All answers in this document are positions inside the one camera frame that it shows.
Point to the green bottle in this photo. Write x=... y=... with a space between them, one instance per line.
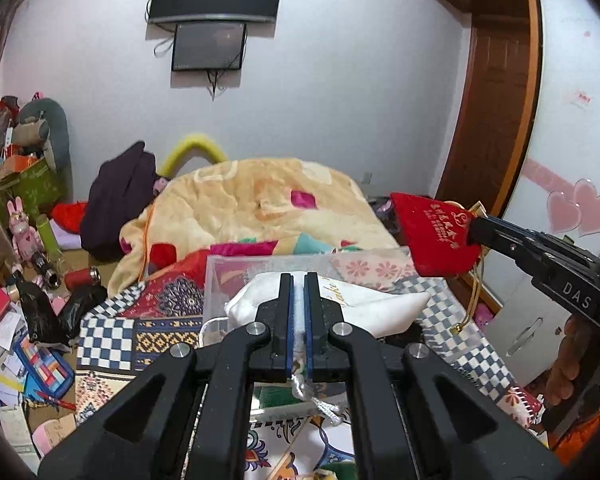
x=45 y=235

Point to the black plastic bag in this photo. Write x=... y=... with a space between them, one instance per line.
x=45 y=310

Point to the grey plush toy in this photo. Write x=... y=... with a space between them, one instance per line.
x=42 y=127

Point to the patchwork quilt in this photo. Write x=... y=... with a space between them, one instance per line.
x=145 y=330

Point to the red cloth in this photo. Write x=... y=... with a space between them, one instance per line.
x=69 y=216

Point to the clear plastic box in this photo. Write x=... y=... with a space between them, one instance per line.
x=240 y=285

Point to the white wardrobe with pink hearts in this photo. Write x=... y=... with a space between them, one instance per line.
x=570 y=110

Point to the red thermos flask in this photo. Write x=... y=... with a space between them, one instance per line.
x=82 y=278

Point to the yellow curved pillow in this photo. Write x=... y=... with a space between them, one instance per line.
x=195 y=147

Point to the green box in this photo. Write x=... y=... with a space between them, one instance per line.
x=30 y=180

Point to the yellow fleece blanket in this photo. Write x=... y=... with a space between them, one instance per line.
x=260 y=210

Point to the pink plush toy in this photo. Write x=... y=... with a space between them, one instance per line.
x=484 y=316

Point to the person's right hand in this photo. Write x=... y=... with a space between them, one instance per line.
x=567 y=360

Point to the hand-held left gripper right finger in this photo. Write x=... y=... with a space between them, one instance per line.
x=307 y=325

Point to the small black wall monitor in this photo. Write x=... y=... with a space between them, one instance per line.
x=209 y=46

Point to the pink rabbit toy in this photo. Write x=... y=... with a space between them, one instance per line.
x=21 y=227

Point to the colourful block pencil case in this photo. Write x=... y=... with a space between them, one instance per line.
x=42 y=367

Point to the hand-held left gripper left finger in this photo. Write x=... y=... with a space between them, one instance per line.
x=290 y=325

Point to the orange garment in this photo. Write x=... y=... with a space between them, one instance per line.
x=595 y=435

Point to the dark purple garment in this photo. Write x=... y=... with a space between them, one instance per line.
x=122 y=200

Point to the wall socket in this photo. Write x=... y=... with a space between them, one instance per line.
x=367 y=178

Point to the pile of papers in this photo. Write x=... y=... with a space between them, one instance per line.
x=5 y=375

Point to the red pen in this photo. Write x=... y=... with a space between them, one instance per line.
x=55 y=400

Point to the pink box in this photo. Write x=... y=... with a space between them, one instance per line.
x=54 y=432

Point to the black cylinder flashlight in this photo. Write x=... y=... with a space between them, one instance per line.
x=46 y=269

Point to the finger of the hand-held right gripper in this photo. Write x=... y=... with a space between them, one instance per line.
x=510 y=229
x=500 y=247

